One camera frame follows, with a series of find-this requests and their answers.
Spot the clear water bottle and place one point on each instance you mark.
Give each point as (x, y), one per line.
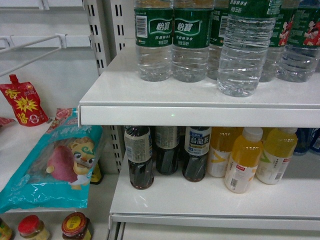
(250, 25)

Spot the white shelf board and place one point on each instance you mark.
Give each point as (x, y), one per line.
(291, 204)
(120, 97)

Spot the shelf water bottle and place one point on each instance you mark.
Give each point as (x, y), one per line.
(302, 51)
(153, 38)
(191, 38)

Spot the white perforated shelf upright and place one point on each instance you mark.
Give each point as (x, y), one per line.
(112, 31)

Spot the dark tea bottle middle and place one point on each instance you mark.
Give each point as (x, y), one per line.
(167, 141)

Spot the dark tea bottle left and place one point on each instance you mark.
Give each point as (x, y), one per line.
(139, 150)

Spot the oolong tea bottle dark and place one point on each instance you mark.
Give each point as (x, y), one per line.
(196, 148)

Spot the left orange juice bottle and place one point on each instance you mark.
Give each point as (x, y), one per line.
(221, 145)

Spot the orange juice bottle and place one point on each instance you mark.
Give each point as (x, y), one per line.
(244, 160)
(221, 145)
(277, 153)

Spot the front orange juice bottle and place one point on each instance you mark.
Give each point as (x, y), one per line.
(244, 160)

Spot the teal snack bag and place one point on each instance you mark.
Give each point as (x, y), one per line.
(58, 170)

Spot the right orange juice bottle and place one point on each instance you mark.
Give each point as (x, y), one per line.
(277, 153)

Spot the red sauce pouch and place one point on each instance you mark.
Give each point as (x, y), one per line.
(25, 102)

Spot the dark chili sauce jar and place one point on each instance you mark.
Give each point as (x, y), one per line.
(76, 226)

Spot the red lid sauce jar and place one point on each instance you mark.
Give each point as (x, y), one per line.
(32, 228)

